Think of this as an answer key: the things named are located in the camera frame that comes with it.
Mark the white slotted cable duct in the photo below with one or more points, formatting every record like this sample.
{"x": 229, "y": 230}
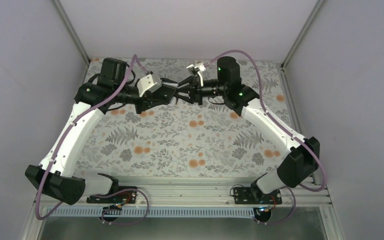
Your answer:
{"x": 156, "y": 212}

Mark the aluminium rail frame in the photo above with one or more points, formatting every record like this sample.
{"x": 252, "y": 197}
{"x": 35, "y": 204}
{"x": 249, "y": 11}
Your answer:
{"x": 212, "y": 192}

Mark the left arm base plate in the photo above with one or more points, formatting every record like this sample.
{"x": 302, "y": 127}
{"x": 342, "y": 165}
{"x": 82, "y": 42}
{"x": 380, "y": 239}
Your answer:
{"x": 123, "y": 195}

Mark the floral table mat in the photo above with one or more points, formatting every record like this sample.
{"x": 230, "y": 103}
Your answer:
{"x": 178, "y": 140}

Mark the black leather card holder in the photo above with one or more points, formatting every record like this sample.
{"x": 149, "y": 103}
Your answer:
{"x": 168, "y": 87}

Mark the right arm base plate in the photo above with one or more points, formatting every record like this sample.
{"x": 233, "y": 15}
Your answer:
{"x": 246, "y": 195}

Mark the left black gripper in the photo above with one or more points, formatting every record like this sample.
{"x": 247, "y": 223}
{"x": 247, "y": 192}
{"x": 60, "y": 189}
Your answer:
{"x": 144, "y": 103}

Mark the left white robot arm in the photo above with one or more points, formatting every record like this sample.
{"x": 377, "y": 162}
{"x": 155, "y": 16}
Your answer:
{"x": 54, "y": 176}

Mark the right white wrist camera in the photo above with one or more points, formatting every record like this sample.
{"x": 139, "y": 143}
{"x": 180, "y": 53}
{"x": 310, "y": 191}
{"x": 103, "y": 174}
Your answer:
{"x": 197, "y": 69}

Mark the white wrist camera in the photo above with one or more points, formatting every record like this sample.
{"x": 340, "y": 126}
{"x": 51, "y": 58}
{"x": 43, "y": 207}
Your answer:
{"x": 150, "y": 83}
{"x": 197, "y": 69}

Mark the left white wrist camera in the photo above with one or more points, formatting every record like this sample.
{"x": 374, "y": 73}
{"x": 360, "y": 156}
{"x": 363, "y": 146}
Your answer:
{"x": 150, "y": 83}

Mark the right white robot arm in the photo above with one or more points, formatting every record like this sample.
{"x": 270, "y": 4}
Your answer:
{"x": 300, "y": 153}

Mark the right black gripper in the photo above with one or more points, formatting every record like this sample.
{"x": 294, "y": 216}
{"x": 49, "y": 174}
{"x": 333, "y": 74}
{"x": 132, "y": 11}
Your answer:
{"x": 195, "y": 82}

